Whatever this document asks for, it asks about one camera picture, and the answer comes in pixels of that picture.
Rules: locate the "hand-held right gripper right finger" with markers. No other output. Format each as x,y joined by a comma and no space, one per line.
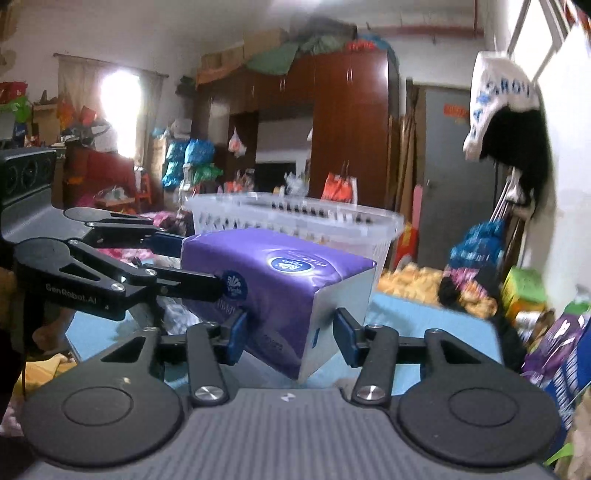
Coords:
346,340

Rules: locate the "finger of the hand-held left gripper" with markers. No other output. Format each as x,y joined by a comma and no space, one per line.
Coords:
184,282
168,243

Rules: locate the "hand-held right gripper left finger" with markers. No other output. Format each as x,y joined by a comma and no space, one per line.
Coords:
238,336

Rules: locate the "purple tissue pack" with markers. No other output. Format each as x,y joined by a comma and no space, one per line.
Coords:
277,295

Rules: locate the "white plastic basket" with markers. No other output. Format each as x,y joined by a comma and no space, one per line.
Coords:
369,226

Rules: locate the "red cabinet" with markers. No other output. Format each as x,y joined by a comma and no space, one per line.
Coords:
101,175

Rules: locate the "yellow patterned blanket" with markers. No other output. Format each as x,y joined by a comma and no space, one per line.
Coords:
415,281

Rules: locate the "blue plastic bags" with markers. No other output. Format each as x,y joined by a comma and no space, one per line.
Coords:
194,154

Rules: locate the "blue mat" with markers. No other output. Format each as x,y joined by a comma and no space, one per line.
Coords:
438,323

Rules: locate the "beige window curtain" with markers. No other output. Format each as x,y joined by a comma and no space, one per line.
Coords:
74,87

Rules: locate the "white hanging plastic bag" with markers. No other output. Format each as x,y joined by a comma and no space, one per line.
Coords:
236,144

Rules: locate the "orange and white bag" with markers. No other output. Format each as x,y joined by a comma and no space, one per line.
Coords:
339,189

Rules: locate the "blue patterned bag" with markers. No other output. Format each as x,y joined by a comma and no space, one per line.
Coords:
480,244

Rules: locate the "green box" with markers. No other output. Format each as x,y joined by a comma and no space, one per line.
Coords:
524,288

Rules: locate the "grey door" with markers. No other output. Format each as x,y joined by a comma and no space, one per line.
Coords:
452,184

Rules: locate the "cardboard boxes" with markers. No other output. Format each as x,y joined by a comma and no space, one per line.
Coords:
226,55

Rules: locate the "purple packets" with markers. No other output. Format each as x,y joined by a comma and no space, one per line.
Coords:
554,344

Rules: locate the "metal clothes hangers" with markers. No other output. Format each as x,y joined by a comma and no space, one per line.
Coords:
505,198

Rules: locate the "green cloth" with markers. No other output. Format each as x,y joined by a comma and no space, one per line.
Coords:
277,57

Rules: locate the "brown wooden wardrobe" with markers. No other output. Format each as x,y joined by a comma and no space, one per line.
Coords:
351,115

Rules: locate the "black hanging garment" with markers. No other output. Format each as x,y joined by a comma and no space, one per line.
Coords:
521,147

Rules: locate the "white printed hanging cloth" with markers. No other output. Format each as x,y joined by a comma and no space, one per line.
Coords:
489,92

